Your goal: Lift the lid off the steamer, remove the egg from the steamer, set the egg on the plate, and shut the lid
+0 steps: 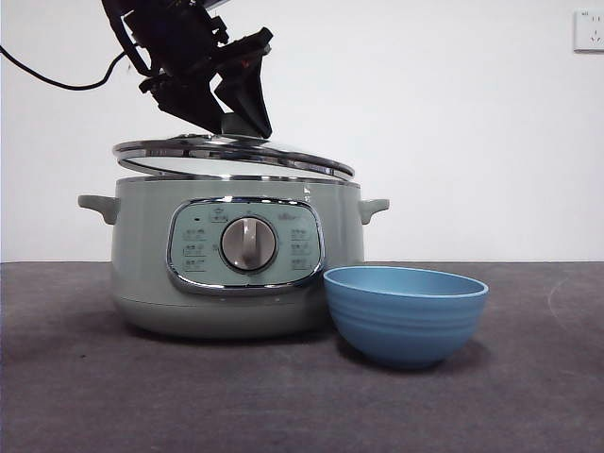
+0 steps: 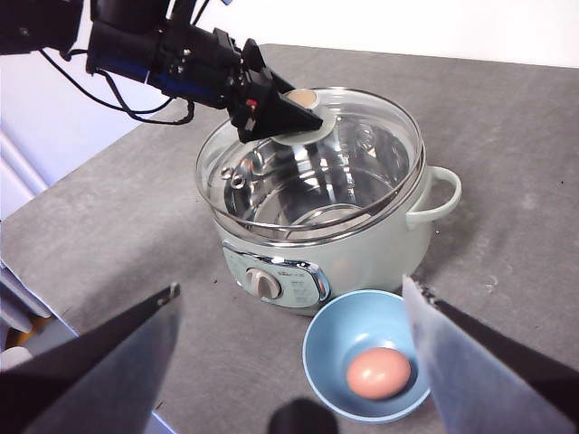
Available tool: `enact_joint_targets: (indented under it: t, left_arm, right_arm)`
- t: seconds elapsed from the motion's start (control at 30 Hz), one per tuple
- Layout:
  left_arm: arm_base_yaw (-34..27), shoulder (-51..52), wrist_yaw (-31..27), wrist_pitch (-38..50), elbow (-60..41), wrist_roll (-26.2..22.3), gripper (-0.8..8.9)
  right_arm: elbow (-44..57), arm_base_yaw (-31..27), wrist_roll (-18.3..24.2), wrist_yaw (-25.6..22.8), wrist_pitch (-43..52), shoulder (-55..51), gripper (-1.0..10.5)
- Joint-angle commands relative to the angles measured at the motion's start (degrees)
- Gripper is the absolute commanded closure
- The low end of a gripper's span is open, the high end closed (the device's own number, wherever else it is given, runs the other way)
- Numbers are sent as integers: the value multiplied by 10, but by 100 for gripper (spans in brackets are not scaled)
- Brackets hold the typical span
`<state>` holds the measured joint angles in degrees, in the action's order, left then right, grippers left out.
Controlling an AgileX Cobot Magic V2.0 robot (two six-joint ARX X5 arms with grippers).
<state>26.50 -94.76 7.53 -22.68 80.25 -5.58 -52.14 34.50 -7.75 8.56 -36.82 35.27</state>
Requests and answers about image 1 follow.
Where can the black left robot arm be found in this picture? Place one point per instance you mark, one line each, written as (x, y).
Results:
(165, 38)

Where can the blue ribbed bowl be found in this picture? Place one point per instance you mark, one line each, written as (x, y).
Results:
(406, 325)

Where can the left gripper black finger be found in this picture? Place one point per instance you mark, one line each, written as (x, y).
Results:
(252, 94)
(193, 104)

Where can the glass lid with green knob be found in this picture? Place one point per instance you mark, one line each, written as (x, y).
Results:
(283, 148)

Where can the pale green electric steamer pot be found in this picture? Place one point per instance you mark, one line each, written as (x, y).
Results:
(141, 264)

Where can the white wall socket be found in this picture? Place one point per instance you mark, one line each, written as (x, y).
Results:
(590, 31)

